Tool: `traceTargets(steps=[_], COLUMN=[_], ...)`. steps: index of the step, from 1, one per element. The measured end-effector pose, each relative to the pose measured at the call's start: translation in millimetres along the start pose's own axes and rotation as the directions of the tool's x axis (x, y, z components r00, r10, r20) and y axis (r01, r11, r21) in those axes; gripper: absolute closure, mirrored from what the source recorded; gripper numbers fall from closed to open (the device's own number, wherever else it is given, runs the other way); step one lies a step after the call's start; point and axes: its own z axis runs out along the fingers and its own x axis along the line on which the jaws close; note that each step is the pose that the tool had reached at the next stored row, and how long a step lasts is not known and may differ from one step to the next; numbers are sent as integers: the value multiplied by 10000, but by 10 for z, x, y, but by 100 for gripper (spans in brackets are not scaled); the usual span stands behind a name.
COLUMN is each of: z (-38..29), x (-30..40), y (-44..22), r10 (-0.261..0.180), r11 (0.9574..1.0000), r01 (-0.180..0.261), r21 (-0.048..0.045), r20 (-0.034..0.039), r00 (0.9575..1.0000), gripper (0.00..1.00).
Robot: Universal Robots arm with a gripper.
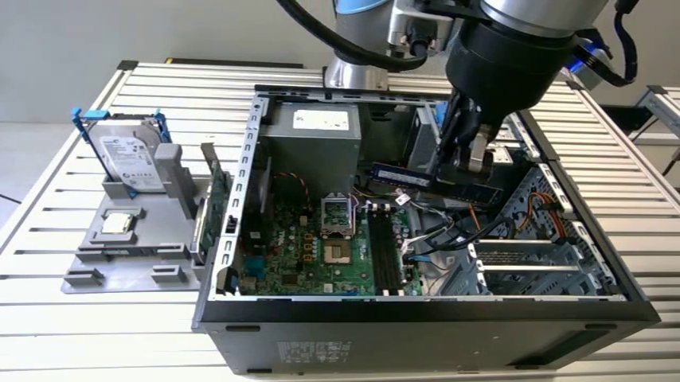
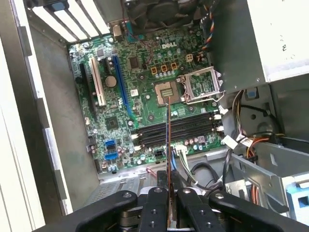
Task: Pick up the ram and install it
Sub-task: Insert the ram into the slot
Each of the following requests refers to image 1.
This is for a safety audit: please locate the CPU socket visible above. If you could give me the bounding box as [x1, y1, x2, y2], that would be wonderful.
[321, 234, 356, 266]

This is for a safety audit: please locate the orange wire bundle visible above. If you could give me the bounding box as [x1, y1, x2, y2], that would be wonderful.
[516, 192, 568, 244]

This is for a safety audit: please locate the green graphics card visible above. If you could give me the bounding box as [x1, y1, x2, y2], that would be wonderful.
[193, 142, 236, 268]

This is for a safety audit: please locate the silver perforated disk bay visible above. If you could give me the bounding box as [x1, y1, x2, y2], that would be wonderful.
[467, 238, 619, 298]

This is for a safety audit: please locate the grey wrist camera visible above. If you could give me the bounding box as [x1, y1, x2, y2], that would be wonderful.
[570, 35, 622, 92]

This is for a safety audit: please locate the hard disk in blue carrier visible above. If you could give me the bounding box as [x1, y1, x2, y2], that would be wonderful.
[70, 105, 173, 197]

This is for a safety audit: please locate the grey metal disk bay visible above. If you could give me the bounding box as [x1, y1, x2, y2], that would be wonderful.
[408, 102, 534, 208]

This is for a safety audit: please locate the red and black twisted wire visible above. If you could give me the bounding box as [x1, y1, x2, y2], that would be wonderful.
[273, 172, 316, 212]

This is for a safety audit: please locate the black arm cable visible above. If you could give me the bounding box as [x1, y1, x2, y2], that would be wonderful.
[275, 0, 641, 88]

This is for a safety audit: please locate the blue plastic latch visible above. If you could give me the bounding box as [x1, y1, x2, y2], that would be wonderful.
[432, 102, 450, 133]

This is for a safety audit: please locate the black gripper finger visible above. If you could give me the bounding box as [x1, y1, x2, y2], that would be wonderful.
[435, 93, 480, 177]
[466, 112, 512, 175]

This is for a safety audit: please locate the grey power supply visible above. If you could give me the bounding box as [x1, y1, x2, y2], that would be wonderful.
[260, 102, 364, 197]

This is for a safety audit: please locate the silver socket cover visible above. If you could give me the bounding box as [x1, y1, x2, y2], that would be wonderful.
[320, 193, 357, 236]

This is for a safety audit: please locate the black PC case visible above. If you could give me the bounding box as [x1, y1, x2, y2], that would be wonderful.
[190, 83, 662, 377]

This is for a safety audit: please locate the thick black wire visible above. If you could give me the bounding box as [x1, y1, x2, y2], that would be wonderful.
[424, 214, 512, 252]

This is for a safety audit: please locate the green motherboard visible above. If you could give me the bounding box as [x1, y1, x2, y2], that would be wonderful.
[237, 190, 427, 298]

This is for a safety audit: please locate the grey parts rack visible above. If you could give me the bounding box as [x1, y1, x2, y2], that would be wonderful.
[61, 142, 216, 294]

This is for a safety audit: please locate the silver CPU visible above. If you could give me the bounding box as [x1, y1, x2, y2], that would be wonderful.
[102, 212, 138, 234]

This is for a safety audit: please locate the black box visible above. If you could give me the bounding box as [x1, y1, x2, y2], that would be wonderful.
[600, 103, 653, 140]

